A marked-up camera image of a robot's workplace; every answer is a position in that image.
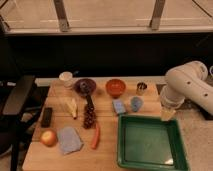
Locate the blue-grey towel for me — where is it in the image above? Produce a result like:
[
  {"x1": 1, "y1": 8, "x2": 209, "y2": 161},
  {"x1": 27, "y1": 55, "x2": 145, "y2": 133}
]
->
[{"x1": 57, "y1": 127, "x2": 83, "y2": 155}]

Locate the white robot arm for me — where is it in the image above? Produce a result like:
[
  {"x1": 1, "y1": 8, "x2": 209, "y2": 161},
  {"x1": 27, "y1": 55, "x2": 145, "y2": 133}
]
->
[{"x1": 160, "y1": 61, "x2": 213, "y2": 121}]

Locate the green plastic tray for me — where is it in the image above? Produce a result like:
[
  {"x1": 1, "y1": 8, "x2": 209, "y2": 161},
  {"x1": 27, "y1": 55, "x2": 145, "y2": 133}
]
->
[{"x1": 117, "y1": 115, "x2": 190, "y2": 171}]

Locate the small metal cup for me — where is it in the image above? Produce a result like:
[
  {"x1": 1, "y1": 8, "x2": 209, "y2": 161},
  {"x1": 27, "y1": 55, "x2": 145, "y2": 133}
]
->
[{"x1": 136, "y1": 82, "x2": 147, "y2": 95}]

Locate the blue sponge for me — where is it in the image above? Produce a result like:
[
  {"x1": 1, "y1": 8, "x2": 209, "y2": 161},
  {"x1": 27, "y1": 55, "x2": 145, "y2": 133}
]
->
[{"x1": 112, "y1": 99, "x2": 126, "y2": 115}]

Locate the red bowl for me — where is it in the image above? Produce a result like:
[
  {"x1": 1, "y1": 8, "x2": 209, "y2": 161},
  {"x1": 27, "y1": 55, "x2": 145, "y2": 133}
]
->
[{"x1": 106, "y1": 79, "x2": 126, "y2": 98}]

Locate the orange carrot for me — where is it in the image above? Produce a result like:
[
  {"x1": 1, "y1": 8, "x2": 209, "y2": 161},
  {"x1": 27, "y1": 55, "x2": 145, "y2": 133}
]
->
[{"x1": 91, "y1": 122, "x2": 100, "y2": 149}]

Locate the dark grape bunch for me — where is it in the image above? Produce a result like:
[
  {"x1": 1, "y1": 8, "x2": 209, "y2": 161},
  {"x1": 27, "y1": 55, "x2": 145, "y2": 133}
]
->
[{"x1": 83, "y1": 106, "x2": 96, "y2": 129}]

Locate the yellow banana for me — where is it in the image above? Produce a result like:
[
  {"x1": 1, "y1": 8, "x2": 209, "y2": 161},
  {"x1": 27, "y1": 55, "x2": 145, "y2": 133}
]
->
[{"x1": 65, "y1": 98, "x2": 77, "y2": 119}]

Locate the white paper cup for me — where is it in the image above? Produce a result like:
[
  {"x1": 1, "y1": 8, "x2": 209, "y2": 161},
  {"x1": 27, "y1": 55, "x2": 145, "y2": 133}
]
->
[{"x1": 59, "y1": 71, "x2": 73, "y2": 88}]

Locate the red yellow apple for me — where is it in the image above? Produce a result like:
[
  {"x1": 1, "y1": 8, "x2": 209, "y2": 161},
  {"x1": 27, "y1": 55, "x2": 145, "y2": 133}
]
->
[{"x1": 40, "y1": 130, "x2": 57, "y2": 147}]

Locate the black rectangular block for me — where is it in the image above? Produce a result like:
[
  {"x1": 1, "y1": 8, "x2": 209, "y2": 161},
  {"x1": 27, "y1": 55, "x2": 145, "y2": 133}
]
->
[{"x1": 41, "y1": 107, "x2": 52, "y2": 128}]

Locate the black office chair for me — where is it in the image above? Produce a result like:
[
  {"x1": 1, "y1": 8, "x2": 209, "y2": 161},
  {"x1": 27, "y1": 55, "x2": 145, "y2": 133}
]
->
[{"x1": 0, "y1": 75, "x2": 42, "y2": 171}]

